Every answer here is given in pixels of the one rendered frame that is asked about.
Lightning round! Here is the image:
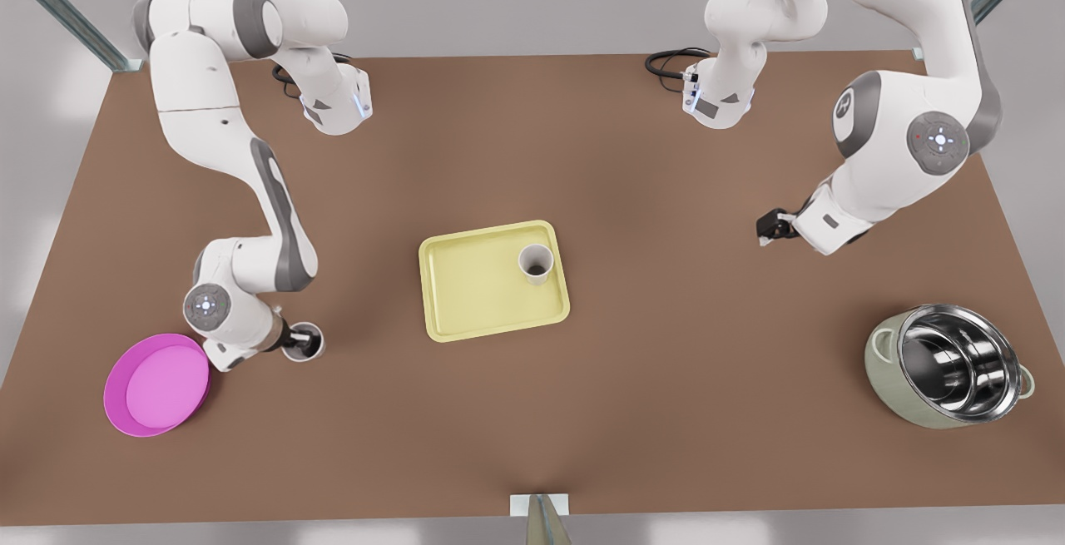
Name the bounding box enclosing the white cup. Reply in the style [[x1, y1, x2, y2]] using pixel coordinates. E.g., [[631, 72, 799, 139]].
[[281, 322, 325, 363], [518, 244, 555, 286]]

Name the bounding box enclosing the yellow tray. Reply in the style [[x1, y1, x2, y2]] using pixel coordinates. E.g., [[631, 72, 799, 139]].
[[418, 220, 572, 344]]

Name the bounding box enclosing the pink plate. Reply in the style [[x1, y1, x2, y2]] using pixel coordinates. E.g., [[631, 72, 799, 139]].
[[103, 333, 211, 438]]

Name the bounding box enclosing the green steel-lined pot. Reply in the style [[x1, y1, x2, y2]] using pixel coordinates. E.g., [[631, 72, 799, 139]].
[[864, 304, 1036, 429]]

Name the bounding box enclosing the black cable loop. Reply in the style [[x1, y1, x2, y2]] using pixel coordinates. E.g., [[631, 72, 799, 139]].
[[645, 47, 713, 83], [271, 52, 354, 100]]

